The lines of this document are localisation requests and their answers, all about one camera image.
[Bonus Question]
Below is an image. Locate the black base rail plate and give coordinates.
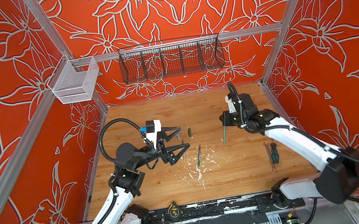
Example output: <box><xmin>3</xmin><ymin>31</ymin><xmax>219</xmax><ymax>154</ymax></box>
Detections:
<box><xmin>149</xmin><ymin>191</ymin><xmax>306</xmax><ymax>224</ymax></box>

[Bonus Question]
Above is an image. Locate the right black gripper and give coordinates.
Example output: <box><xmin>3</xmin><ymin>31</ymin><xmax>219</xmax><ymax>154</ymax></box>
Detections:
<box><xmin>215</xmin><ymin>106</ymin><xmax>251</xmax><ymax>132</ymax></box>

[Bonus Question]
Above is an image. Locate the green handled screwdriver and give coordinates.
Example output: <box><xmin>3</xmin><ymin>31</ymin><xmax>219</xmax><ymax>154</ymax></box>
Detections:
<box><xmin>270</xmin><ymin>143</ymin><xmax>280</xmax><ymax>164</ymax></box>

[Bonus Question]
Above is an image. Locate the yellow black tape measure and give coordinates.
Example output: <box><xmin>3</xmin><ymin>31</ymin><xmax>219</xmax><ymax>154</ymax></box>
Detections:
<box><xmin>167</xmin><ymin>201</ymin><xmax>183</xmax><ymax>221</ymax></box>

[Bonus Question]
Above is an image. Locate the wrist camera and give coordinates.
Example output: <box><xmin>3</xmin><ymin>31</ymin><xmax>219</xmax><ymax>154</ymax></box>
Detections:
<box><xmin>225</xmin><ymin>94</ymin><xmax>237</xmax><ymax>114</ymax></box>
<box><xmin>140</xmin><ymin>119</ymin><xmax>162</xmax><ymax>149</ymax></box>

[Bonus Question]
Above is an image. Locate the black wire basket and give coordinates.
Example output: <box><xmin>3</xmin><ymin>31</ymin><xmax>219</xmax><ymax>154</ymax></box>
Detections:
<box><xmin>118</xmin><ymin>34</ymin><xmax>226</xmax><ymax>84</ymax></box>

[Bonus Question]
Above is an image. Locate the dark green pen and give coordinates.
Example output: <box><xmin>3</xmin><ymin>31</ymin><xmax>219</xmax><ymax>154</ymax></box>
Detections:
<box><xmin>197</xmin><ymin>145</ymin><xmax>202</xmax><ymax>167</ymax></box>

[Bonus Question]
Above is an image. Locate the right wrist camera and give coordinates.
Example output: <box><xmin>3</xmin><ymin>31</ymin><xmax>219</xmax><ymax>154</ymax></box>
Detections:
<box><xmin>225</xmin><ymin>94</ymin><xmax>237</xmax><ymax>114</ymax></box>

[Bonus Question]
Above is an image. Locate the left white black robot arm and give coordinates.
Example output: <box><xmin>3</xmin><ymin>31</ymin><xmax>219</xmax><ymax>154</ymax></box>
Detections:
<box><xmin>92</xmin><ymin>127</ymin><xmax>190</xmax><ymax>224</ymax></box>

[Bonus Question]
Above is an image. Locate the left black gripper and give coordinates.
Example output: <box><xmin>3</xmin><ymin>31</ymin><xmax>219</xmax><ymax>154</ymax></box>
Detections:
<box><xmin>129</xmin><ymin>123</ymin><xmax>191</xmax><ymax>172</ymax></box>

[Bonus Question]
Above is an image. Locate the left black corrugated cable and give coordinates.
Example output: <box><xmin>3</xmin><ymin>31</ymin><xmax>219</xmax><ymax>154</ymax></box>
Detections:
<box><xmin>95</xmin><ymin>115</ymin><xmax>147</xmax><ymax>166</ymax></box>

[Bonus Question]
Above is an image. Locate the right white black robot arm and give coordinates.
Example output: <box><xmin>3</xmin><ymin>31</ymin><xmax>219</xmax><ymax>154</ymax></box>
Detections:
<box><xmin>219</xmin><ymin>91</ymin><xmax>359</xmax><ymax>206</ymax></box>

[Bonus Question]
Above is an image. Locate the small circuit board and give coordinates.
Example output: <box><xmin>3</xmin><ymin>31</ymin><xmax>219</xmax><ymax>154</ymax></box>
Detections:
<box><xmin>282</xmin><ymin>212</ymin><xmax>301</xmax><ymax>224</ymax></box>

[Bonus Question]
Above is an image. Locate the white wire basket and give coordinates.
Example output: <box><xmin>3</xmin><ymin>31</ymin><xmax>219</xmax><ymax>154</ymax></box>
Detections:
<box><xmin>47</xmin><ymin>55</ymin><xmax>100</xmax><ymax>105</ymax></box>

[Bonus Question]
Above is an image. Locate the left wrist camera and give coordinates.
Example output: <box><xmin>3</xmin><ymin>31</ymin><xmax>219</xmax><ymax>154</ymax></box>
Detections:
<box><xmin>140</xmin><ymin>119</ymin><xmax>162</xmax><ymax>149</ymax></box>

